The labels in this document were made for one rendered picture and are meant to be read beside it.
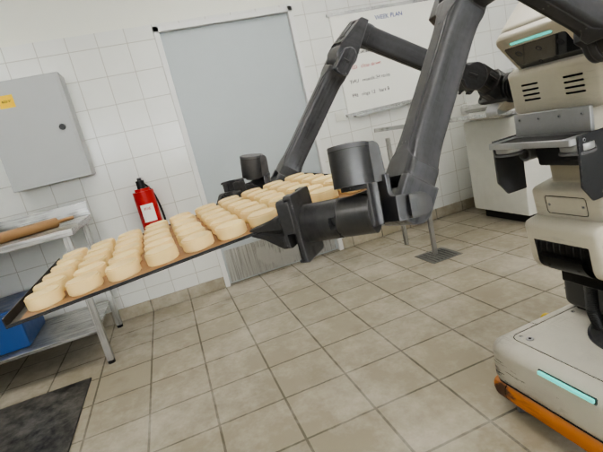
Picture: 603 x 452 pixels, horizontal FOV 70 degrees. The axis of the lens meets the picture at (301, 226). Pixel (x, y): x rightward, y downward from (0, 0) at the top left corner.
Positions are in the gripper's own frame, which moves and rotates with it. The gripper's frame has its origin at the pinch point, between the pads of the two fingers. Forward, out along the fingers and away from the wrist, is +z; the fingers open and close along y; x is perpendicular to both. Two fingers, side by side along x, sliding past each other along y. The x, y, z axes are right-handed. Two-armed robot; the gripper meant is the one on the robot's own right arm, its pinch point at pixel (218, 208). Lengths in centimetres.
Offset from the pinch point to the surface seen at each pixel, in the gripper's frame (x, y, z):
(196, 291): -181, -95, -169
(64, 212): -227, -3, -118
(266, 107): -111, 33, -241
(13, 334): -216, -61, -50
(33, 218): -241, -1, -104
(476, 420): 39, -102, -53
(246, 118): -125, 28, -228
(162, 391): -112, -98, -53
